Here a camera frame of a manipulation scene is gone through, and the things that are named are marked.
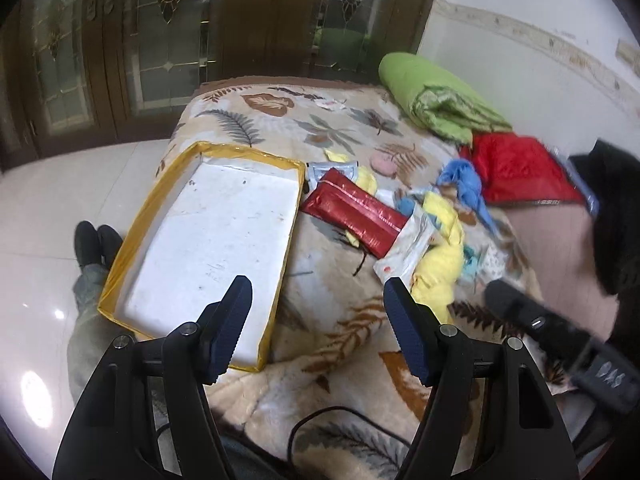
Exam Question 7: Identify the person's right forearm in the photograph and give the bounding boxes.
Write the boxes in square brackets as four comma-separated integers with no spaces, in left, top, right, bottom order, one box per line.
[507,140,640,346]

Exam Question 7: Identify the leaf-print fleece blanket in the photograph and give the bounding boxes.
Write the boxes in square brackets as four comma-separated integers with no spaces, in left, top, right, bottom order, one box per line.
[155,77,616,480]

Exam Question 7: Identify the grey-green trouser leg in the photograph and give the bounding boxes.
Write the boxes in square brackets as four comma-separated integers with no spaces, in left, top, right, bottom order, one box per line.
[66,262,146,411]

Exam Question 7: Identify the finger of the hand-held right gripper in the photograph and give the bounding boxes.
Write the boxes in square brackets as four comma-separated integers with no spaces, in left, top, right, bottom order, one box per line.
[485,279,601,361]

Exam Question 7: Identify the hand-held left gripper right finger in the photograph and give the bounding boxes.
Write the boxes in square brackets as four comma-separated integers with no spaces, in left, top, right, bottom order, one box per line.
[382,276,593,480]

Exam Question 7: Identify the small yellow cloth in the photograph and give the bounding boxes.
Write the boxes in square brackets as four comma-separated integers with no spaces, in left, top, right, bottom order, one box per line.
[322,147,380,196]

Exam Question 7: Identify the red padded jacket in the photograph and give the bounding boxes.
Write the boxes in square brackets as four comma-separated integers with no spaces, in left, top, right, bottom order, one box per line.
[459,132,587,207]

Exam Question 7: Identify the green folded quilt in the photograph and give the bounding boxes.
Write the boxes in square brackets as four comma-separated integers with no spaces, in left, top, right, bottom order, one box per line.
[378,52,513,145]

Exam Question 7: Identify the white packet with red print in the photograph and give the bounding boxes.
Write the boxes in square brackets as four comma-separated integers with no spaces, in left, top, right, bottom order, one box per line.
[374,210,437,281]

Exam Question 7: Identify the large yellow cloth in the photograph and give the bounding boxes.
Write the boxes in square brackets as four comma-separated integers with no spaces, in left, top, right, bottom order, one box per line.
[410,192,466,322]

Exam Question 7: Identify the red foil packet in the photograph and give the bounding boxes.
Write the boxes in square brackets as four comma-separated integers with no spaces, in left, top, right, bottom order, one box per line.
[301,168,410,257]

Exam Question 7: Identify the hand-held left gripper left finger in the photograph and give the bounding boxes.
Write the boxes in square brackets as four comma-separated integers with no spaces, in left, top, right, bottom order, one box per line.
[52,275,253,480]

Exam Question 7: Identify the yellow-edged white cardboard box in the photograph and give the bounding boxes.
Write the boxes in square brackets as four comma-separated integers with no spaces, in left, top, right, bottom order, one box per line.
[97,141,307,373]

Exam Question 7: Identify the black shoe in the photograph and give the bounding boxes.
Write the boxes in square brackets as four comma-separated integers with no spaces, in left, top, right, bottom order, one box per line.
[97,225,123,267]
[74,221,103,268]

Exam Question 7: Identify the wooden glass-panelled doors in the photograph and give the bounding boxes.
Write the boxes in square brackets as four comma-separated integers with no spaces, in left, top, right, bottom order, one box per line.
[0,0,443,171]

